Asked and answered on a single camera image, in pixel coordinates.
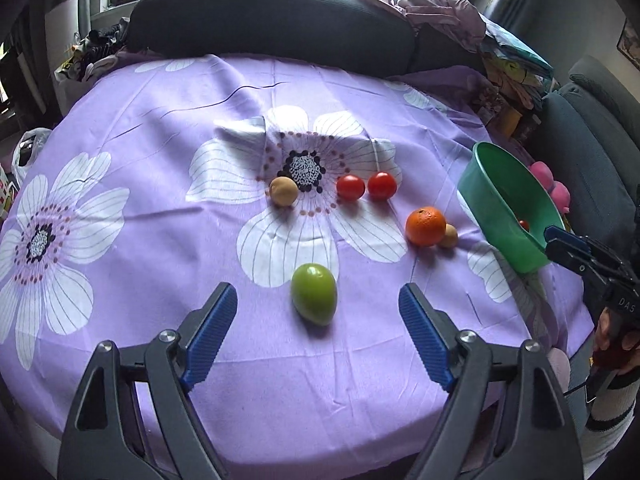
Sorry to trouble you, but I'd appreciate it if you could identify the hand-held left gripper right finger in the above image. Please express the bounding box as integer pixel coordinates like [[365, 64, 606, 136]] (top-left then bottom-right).
[[398, 282, 583, 480]]

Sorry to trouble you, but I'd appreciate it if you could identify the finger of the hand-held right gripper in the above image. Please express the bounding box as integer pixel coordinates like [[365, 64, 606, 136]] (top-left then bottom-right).
[[544, 225, 608, 261], [545, 242, 608, 283]]

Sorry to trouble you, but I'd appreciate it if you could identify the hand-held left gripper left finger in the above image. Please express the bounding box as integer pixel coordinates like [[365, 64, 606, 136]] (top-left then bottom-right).
[[57, 282, 238, 480]]

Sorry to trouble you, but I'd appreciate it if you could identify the green plastic bowl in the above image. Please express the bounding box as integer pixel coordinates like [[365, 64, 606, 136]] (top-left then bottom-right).
[[457, 141, 568, 274]]

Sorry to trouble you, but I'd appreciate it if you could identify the orange mandarin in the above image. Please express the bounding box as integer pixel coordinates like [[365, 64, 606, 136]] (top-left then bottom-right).
[[405, 207, 447, 248]]

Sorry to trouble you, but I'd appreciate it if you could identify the green mango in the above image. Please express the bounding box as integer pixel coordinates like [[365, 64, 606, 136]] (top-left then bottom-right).
[[291, 263, 338, 327]]

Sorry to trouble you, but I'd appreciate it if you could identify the red tomato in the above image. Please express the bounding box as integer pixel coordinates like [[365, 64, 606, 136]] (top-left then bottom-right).
[[336, 175, 366, 202], [367, 172, 398, 201]]

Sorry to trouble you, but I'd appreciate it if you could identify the brown round fruit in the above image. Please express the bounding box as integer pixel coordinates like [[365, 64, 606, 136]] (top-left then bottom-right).
[[269, 176, 300, 207]]

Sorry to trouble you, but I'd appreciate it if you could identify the person's striped sleeve right forearm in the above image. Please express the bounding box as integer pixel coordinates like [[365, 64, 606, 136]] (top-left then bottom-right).
[[582, 367, 640, 476]]

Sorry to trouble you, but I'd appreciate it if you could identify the person's right hand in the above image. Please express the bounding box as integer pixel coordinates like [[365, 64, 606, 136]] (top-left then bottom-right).
[[594, 306, 640, 376]]

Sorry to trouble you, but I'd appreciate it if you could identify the pink plush toy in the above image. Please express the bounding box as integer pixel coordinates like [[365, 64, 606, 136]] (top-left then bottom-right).
[[529, 161, 572, 217]]

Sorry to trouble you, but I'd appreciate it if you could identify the purple floral cloth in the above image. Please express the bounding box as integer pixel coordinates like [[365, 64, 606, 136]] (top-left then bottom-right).
[[0, 52, 596, 471]]

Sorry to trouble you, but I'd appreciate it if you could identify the orange juice bottle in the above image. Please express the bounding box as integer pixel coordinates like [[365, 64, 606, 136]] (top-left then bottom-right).
[[500, 107, 523, 137]]

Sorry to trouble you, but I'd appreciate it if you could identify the stack of folded clothes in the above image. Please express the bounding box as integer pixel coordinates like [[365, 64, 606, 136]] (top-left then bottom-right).
[[480, 20, 556, 111]]

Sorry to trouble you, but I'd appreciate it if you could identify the white plastic bag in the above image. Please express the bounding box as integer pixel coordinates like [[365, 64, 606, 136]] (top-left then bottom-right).
[[11, 127, 53, 188]]

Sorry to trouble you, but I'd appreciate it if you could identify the pinkish purple crumpled garment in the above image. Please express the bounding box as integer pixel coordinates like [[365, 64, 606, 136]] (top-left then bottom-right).
[[330, 0, 488, 56]]

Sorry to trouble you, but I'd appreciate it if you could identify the pile of patterned fabric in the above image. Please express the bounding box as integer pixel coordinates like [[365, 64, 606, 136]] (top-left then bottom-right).
[[55, 20, 132, 83]]

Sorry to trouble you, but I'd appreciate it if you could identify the dark grey sofa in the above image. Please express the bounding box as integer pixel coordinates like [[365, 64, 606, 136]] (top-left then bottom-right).
[[125, 0, 640, 321]]

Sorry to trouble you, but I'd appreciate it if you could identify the black cable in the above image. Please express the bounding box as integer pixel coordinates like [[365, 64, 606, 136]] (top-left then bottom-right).
[[565, 372, 608, 403]]

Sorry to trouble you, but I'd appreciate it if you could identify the framed wall picture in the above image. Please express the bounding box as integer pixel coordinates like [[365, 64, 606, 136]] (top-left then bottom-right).
[[617, 17, 640, 68]]

